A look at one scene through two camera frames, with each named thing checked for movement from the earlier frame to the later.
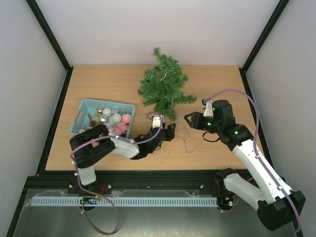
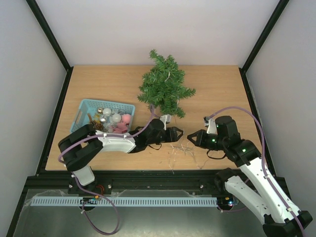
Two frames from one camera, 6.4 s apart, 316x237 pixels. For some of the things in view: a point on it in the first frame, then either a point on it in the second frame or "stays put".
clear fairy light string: [185, 139] to [188, 148]
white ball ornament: [116, 117] stays put
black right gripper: [195, 120] to [200, 138]
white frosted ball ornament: [106, 111] stays put
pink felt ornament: [120, 129] stays put
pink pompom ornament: [126, 118] stays put
